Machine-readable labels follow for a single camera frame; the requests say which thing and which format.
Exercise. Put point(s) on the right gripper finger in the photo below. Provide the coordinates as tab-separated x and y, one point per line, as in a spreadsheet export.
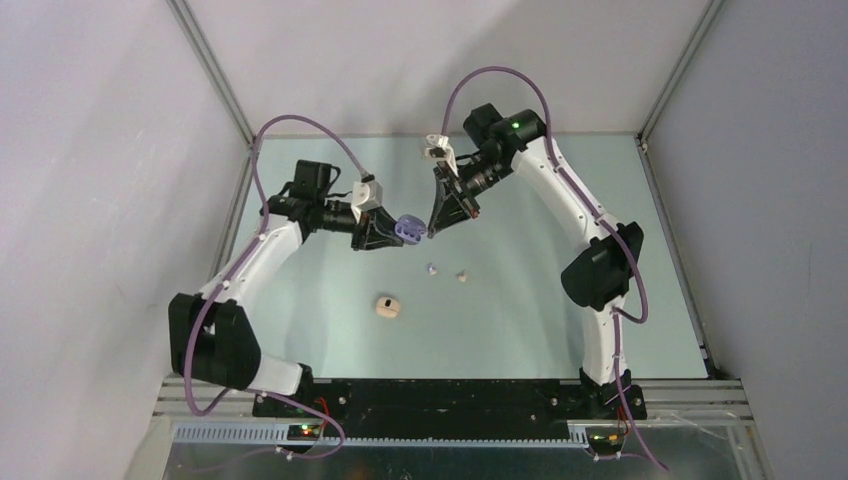
468	209
444	208

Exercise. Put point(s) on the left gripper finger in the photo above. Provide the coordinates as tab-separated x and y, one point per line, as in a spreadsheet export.
375	239
383	219

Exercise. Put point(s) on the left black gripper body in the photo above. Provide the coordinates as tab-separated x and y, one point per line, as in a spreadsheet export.
338	219

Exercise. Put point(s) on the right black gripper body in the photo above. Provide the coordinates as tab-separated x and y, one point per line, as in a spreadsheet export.
476	175

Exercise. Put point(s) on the purple earbud charging case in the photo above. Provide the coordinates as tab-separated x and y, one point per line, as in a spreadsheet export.
410	229

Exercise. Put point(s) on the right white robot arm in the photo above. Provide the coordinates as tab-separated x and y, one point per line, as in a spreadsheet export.
598	279

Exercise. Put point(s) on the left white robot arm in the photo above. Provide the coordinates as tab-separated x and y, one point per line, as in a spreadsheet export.
211	336

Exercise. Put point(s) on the beige earbud charging case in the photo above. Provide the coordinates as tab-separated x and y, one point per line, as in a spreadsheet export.
387	307

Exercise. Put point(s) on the left controller board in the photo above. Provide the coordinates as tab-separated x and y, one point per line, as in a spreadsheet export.
304	432

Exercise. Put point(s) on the controller board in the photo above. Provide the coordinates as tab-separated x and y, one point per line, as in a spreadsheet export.
607	441
304	432

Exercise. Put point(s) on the right controller board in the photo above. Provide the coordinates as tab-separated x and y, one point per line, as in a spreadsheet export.
607	441

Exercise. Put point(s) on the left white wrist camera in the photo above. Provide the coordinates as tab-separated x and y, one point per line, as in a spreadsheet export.
367	194

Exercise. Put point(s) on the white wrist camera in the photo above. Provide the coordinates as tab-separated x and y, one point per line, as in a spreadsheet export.
437	148
367	194

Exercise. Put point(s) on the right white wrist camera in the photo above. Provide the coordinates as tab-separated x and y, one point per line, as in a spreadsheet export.
437	148

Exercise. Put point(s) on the aluminium frame rail front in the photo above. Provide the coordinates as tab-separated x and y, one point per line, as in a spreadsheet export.
703	406

